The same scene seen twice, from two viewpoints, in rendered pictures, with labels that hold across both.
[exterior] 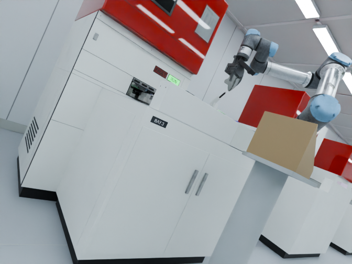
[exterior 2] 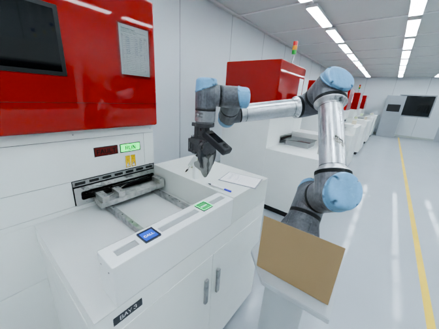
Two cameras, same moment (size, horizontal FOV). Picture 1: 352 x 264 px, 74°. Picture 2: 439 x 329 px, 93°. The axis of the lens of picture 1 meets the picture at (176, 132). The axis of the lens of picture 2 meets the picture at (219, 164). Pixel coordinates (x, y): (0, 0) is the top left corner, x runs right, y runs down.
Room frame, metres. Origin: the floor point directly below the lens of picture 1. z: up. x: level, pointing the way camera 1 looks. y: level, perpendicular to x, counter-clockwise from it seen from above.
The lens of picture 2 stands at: (0.57, -0.04, 1.41)
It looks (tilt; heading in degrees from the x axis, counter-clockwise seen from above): 18 degrees down; 346
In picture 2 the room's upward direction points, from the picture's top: 4 degrees clockwise
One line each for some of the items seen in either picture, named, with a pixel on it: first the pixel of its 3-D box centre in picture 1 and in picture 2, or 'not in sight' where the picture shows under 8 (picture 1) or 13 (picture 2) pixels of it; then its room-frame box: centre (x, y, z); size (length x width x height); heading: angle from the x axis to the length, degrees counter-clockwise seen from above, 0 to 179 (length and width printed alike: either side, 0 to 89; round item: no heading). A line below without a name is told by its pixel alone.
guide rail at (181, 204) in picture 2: not in sight; (174, 200); (1.62, -0.06, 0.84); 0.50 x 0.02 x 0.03; 38
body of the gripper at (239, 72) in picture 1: (237, 66); (202, 138); (1.34, -0.16, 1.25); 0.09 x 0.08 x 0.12; 38
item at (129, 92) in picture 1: (154, 100); (119, 185); (1.72, 0.24, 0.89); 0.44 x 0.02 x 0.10; 128
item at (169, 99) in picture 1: (198, 116); (180, 234); (1.24, -0.08, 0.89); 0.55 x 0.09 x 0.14; 128
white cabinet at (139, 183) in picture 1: (157, 181); (170, 273); (1.54, -0.03, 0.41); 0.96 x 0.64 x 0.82; 128
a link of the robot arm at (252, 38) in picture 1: (250, 40); (206, 94); (1.33, -0.17, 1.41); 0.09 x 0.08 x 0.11; 84
